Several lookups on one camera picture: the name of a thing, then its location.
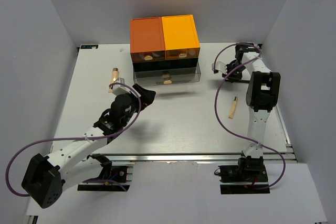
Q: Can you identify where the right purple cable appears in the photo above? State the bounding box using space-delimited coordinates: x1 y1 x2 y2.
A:
214 42 286 190

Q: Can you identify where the dark orange drawer box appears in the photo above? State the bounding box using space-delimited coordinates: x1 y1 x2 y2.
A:
130 17 165 53

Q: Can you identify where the purple cable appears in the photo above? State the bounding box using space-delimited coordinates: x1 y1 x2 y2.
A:
5 82 144 198
214 42 286 190

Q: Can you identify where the beige concealer tube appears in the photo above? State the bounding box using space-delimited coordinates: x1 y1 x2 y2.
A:
228 96 238 119
108 68 119 93

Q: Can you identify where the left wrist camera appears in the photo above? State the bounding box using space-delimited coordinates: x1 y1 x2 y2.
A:
111 78 130 96

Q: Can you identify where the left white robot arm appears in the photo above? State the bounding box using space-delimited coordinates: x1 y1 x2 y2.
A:
22 84 156 209

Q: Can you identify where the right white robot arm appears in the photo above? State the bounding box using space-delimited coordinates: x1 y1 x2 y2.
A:
226 43 281 182

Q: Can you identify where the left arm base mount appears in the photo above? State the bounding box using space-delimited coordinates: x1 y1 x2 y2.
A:
77 154 133 192

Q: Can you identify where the clear yellow box drawer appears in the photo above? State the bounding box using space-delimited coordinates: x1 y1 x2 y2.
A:
165 48 200 60

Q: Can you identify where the yellow drawer box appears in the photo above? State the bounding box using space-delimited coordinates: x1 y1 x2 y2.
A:
162 15 200 55

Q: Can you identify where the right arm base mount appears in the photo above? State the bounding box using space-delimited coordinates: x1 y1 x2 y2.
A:
214 165 270 195

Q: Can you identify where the clear cabinet drawer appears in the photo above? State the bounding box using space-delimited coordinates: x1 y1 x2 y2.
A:
133 63 201 87

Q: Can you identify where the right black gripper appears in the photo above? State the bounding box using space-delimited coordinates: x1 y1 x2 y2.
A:
222 62 246 83

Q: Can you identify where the black fan brush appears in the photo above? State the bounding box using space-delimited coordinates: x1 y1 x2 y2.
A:
225 78 249 84

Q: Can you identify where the dark teal drawer cabinet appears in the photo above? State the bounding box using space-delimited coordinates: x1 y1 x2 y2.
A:
133 58 198 72

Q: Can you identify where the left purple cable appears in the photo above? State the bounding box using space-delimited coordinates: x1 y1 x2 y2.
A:
5 82 144 198

